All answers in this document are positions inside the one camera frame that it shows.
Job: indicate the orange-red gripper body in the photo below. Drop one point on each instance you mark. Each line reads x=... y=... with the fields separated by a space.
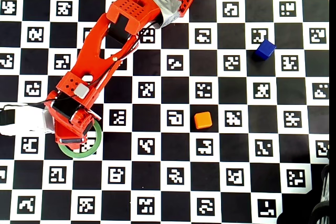
x=70 y=140

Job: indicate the orange-red gripper finger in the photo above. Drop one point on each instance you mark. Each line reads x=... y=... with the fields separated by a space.
x=72 y=146

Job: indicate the orange cube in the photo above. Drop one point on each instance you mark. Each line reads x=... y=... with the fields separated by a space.
x=203 y=120

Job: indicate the blue cube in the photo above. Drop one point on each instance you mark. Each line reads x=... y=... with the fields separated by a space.
x=265 y=49

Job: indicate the orange-red robot arm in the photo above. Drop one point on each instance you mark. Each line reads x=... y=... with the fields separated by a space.
x=92 y=51

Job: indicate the small grey square block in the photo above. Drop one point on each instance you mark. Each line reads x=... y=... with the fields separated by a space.
x=81 y=91

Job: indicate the black white marker checkerboard mat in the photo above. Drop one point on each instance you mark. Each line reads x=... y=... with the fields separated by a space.
x=236 y=95

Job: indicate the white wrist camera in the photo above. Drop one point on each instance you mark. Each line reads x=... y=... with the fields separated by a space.
x=26 y=119

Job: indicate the grey duct tape wrap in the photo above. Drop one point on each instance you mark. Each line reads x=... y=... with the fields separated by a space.
x=168 y=6

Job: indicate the black coiled camera stand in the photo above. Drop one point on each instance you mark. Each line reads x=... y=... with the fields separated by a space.
x=315 y=212

